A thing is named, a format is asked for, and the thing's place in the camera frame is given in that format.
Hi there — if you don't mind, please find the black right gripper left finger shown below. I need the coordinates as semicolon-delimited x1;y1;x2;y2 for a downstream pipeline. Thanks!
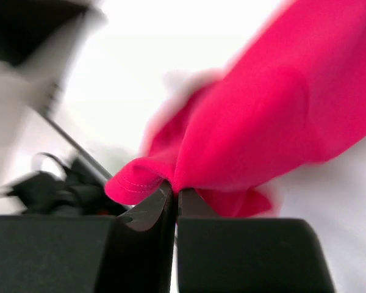
0;183;174;292

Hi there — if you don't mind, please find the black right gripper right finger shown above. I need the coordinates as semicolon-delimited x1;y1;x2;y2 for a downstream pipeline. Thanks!
178;189;335;292

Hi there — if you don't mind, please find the pink red t shirt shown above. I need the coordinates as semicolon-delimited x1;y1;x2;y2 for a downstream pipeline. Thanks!
105;1;366;217

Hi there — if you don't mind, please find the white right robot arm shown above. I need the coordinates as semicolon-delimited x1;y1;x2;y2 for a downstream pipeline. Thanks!
0;1;334;292

